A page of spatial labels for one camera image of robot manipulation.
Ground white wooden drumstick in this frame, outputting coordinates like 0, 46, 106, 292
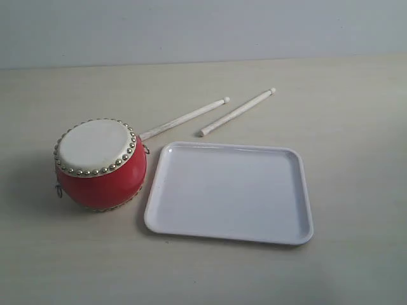
198, 88, 276, 137

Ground red small drum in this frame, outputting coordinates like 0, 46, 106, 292
53, 118, 149, 212

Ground white rectangular plastic tray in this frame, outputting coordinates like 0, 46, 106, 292
144, 142, 314, 246

